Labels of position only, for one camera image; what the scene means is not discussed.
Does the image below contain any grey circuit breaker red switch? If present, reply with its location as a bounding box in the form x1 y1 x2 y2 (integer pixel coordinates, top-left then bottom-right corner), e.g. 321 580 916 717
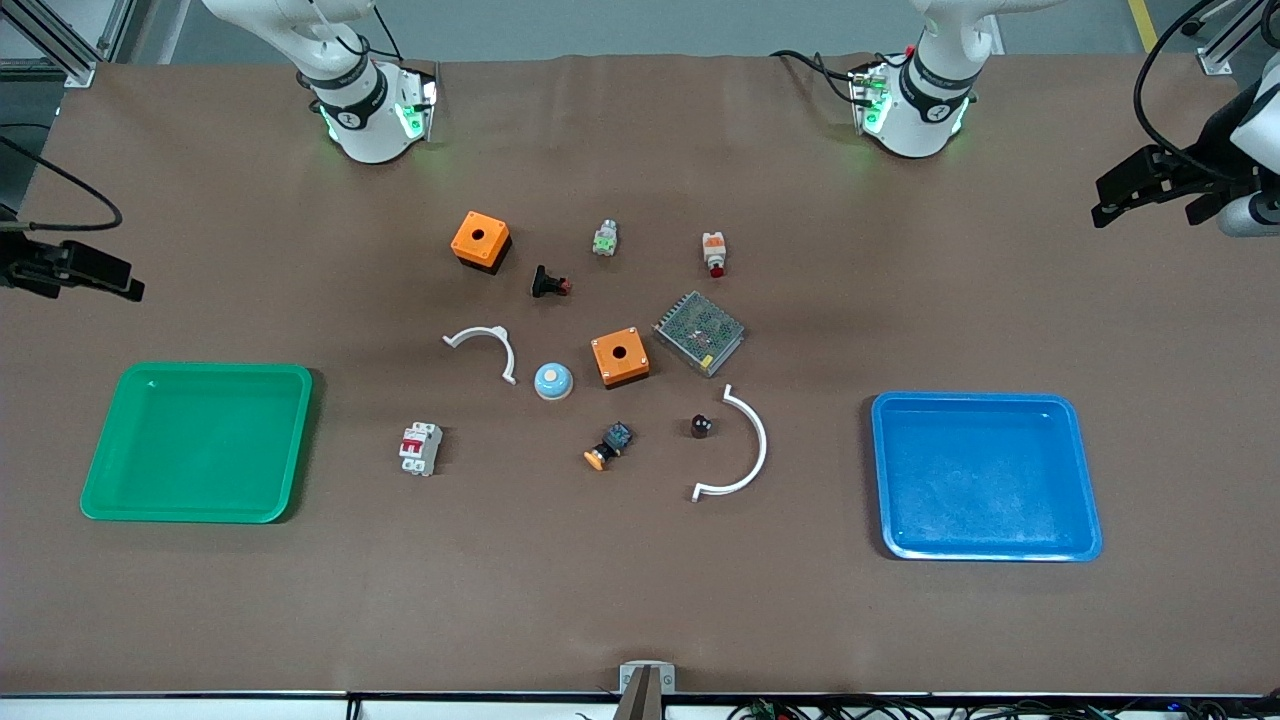
399 421 444 478

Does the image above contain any green plastic tray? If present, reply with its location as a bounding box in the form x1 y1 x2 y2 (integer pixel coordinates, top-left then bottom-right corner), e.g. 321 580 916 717
80 362 314 524

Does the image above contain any orange button box black base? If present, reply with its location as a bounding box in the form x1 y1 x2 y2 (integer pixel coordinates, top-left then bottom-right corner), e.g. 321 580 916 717
450 210 513 276

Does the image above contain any blue plastic tray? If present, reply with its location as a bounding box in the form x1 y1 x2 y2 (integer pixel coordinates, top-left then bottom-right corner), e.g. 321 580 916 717
870 392 1104 562

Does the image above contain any metal mesh power supply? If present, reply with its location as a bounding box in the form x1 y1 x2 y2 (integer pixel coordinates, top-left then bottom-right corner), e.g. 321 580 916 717
653 290 747 379

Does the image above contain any orange mushroom push button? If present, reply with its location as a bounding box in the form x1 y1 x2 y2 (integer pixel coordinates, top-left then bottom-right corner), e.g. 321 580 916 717
583 421 635 472

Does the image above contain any brown table cover mat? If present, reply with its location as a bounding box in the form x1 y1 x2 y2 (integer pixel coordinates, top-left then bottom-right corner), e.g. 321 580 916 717
0 52 1280 696

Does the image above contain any metal table edge clamp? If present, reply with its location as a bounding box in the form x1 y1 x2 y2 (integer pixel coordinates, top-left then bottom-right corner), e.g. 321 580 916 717
618 660 677 720

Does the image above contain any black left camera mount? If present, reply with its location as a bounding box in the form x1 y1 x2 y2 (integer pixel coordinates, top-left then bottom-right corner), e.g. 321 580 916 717
1091 180 1241 227

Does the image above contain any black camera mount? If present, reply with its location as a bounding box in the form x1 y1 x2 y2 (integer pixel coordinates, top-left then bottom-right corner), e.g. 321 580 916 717
0 262 147 304
1091 180 1241 227

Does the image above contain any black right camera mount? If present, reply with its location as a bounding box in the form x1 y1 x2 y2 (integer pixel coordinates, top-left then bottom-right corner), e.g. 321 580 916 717
0 262 147 304

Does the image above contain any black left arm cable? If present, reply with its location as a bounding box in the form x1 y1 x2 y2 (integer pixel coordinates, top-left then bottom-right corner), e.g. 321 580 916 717
1132 0 1280 181

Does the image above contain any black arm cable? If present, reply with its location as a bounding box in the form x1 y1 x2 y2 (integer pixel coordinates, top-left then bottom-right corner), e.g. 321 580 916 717
0 132 123 233
1132 0 1280 181

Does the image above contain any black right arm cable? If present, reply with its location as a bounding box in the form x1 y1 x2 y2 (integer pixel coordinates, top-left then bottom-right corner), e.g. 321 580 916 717
0 132 123 233

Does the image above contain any aluminium frame profile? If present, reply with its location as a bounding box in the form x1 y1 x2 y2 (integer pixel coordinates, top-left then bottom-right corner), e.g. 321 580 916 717
0 0 101 89
1195 0 1280 76

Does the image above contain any black left base cable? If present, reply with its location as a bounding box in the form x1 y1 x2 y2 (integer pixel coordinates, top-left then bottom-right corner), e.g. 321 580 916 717
770 48 861 101

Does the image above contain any black base cable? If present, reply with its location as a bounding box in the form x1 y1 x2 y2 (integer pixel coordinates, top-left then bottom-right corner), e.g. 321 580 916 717
320 0 403 61
770 48 861 101

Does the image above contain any black right base cable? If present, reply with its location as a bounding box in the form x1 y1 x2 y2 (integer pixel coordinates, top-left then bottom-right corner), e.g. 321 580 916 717
320 0 403 61

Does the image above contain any small white curved bracket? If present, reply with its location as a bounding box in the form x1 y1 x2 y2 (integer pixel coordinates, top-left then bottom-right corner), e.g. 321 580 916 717
442 325 519 386

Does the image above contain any large white curved bracket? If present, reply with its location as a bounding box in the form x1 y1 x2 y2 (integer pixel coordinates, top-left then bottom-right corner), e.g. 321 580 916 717
692 384 769 503

